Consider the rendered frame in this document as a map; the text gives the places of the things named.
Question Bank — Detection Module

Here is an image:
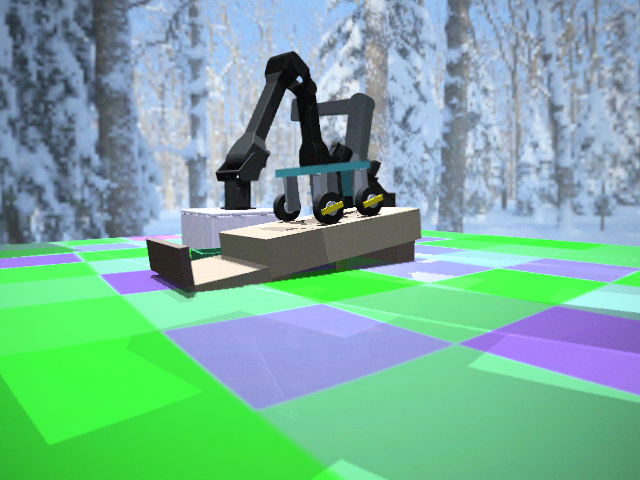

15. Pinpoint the beige wooden ramp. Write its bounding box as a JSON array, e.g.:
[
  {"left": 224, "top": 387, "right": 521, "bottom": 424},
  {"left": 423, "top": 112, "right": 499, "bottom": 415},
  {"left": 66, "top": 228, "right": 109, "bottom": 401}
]
[{"left": 145, "top": 207, "right": 422, "bottom": 292}]

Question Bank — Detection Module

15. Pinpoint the green tray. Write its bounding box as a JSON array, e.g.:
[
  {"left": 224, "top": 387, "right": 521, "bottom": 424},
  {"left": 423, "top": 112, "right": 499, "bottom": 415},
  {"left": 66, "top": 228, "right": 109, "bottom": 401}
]
[{"left": 191, "top": 248, "right": 222, "bottom": 262}]

